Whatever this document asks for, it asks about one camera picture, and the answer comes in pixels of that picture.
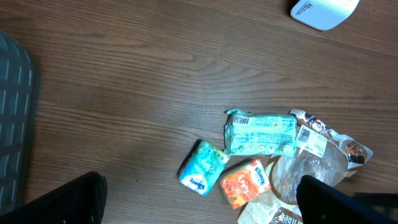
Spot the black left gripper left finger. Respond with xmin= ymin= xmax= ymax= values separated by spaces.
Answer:
xmin=1 ymin=171 xmax=108 ymax=224

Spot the white barcode scanner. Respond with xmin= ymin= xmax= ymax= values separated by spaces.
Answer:
xmin=290 ymin=0 xmax=359 ymax=31

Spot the brown clear snack pouch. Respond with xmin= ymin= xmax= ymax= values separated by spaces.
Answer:
xmin=238 ymin=109 xmax=373 ymax=224

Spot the dark grey plastic basket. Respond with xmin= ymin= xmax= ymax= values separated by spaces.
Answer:
xmin=1 ymin=31 xmax=34 ymax=215

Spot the orange Kleenex tissue pack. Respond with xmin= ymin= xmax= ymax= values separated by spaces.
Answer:
xmin=220 ymin=159 xmax=271 ymax=209

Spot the blue-green tissue pack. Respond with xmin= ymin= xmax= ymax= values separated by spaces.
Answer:
xmin=178 ymin=140 xmax=230 ymax=197

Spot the teal wet wipes pack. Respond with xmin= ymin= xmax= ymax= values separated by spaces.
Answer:
xmin=224 ymin=109 xmax=297 ymax=157

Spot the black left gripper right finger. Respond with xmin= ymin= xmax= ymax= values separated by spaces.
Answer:
xmin=296 ymin=175 xmax=397 ymax=224

